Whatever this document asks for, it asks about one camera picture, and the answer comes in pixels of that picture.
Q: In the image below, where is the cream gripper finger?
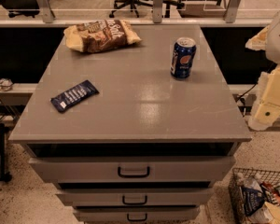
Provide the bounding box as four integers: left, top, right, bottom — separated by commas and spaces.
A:
245, 26, 269, 50
248, 103, 280, 131

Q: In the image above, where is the blue pepsi can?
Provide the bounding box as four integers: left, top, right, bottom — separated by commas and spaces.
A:
170, 37, 197, 79

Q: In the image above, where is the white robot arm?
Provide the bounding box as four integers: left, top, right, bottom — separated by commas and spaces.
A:
245, 10, 280, 131

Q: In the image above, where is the red snack bag in basket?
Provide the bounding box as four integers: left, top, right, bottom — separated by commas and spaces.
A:
260, 182, 280, 206

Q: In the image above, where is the blue snack bag in basket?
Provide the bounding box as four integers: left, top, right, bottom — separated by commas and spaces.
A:
242, 187, 265, 216

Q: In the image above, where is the yellow snack bag in basket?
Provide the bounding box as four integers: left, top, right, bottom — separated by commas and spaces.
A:
264, 203, 280, 224

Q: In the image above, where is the middle grey drawer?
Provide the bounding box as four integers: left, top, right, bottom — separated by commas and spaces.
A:
57, 188, 213, 207

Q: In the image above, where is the grey drawer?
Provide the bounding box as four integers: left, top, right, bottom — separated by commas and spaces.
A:
29, 156, 235, 183
73, 206, 200, 222
57, 188, 213, 207

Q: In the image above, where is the black office chair centre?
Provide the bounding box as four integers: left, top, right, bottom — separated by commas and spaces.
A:
109, 0, 153, 18

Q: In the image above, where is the grey drawer cabinet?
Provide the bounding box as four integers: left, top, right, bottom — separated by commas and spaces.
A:
8, 24, 253, 224

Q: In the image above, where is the bottom grey drawer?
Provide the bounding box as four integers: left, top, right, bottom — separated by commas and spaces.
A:
73, 206, 200, 222

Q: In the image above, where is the brown chip bag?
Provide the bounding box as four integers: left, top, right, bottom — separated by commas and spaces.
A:
63, 20, 141, 53

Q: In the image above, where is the dark blue snack bar wrapper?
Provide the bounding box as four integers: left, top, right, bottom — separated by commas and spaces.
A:
50, 80, 99, 113

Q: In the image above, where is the top grey drawer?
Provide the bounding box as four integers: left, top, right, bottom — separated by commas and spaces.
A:
29, 156, 235, 183

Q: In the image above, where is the glass railing with metal posts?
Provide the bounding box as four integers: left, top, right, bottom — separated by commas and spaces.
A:
0, 0, 280, 27

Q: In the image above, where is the black stand leg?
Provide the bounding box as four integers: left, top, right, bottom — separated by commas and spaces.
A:
0, 123, 12, 183

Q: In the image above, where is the black cable right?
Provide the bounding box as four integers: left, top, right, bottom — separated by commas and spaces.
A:
234, 83, 258, 117

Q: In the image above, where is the wire basket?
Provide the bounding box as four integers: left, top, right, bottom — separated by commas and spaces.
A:
229, 168, 280, 224

